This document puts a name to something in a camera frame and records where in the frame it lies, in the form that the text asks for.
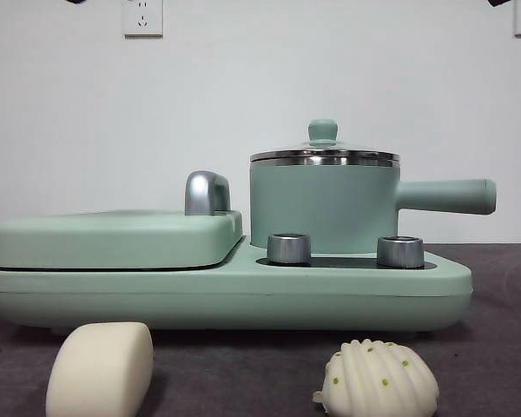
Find silver grill lid handle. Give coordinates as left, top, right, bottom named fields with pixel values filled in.
left=184, top=170, right=232, bottom=217

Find ridged white bun green dots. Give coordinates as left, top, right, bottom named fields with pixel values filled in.
left=312, top=338, right=440, bottom=417

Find silver control knob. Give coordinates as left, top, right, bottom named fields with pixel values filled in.
left=376, top=235, right=425, bottom=268
left=267, top=232, right=313, bottom=265

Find mint green handled pot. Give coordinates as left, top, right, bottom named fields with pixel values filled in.
left=248, top=156, right=498, bottom=255

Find glass pot lid green knob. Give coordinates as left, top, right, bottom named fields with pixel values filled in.
left=249, top=118, right=399, bottom=161

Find mint green cooker base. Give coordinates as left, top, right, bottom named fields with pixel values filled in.
left=0, top=234, right=475, bottom=339

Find plain white steamed bun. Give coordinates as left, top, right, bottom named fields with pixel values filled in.
left=45, top=321, right=155, bottom=417

